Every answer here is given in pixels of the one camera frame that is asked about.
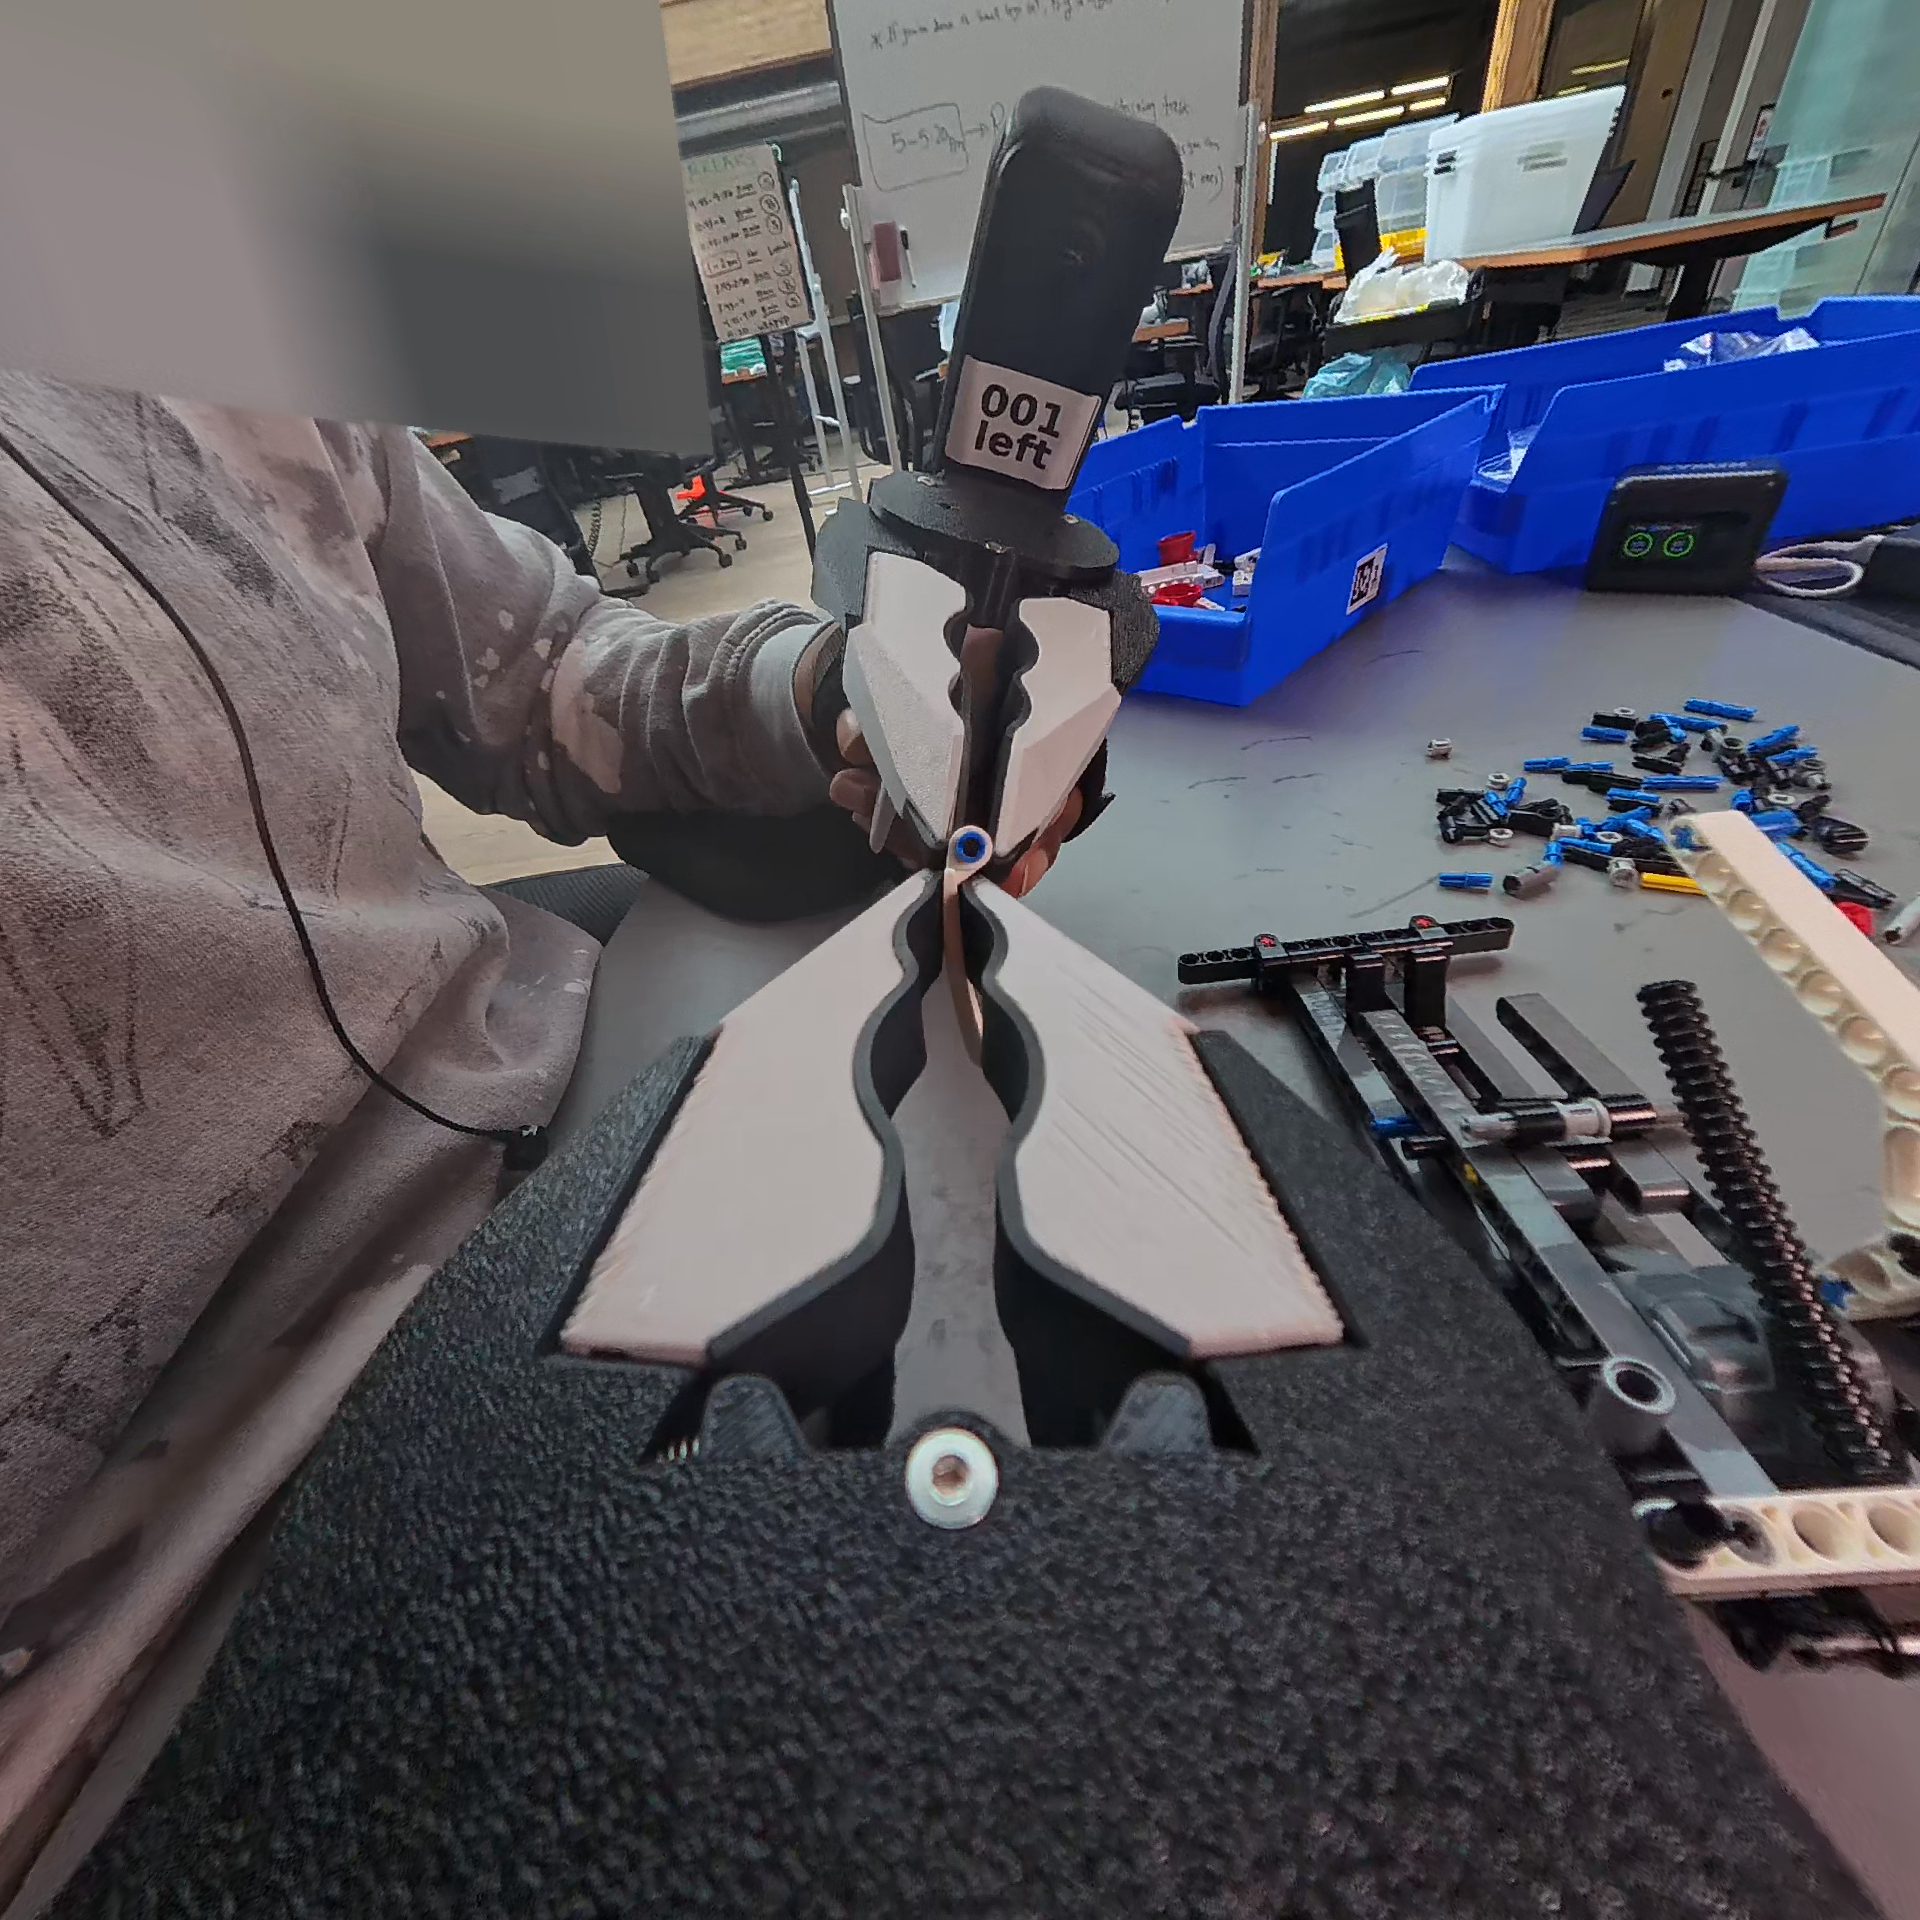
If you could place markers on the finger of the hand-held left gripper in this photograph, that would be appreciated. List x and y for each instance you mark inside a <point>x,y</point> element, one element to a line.
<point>1072,675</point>
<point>901,675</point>

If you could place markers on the pile of blue black pins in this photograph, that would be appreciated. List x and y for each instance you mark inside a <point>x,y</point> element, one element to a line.
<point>1652,780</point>

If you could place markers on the black office chair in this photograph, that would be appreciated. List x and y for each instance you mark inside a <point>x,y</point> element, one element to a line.
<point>675,541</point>

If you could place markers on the white bent toy beam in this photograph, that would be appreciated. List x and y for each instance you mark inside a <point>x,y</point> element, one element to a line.
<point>1800,931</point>

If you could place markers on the grey black toy chassis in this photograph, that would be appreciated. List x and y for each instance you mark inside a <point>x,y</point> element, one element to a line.
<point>1501,1110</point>

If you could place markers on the red white toy parts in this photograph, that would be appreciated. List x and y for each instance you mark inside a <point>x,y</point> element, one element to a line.
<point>1184,579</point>

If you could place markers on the black desk mat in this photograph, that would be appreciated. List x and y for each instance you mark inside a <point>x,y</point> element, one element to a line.
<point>1846,629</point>

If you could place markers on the grey desk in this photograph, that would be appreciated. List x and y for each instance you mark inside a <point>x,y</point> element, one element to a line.
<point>1276,780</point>

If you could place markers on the blue labelled storage bin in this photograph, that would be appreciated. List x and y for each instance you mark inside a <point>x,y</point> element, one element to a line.
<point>1349,569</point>

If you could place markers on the person's left hand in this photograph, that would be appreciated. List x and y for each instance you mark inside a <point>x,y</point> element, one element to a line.
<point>857,780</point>

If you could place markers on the person's grey printed sweatshirt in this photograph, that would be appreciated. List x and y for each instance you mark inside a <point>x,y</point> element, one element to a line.
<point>181,902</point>

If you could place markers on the white curved toy panel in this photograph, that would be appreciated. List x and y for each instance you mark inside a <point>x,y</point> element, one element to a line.
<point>961,961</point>

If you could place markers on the small schedule whiteboard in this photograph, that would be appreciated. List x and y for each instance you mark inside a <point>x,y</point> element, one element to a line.
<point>750,241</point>

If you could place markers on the black sensor box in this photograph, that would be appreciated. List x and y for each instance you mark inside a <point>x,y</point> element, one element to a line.
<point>1681,534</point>

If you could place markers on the clear plastic bag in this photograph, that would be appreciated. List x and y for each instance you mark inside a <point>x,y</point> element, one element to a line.
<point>1741,347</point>

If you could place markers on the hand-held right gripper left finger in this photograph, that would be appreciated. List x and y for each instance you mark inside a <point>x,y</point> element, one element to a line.
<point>735,1184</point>

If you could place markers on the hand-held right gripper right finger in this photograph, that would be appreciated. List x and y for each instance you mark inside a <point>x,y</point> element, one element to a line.
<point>1172,1184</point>

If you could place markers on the pile of red white pieces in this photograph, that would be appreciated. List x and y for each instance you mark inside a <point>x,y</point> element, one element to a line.
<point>1857,918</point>

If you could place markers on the white cooler box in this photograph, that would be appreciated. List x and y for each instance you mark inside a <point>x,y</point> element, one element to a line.
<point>1517,182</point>

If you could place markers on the person's left forearm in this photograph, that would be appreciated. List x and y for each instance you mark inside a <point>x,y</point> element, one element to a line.
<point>629,704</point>

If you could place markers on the teal plastic bag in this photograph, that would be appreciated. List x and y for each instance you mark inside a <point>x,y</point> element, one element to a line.
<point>1359,376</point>

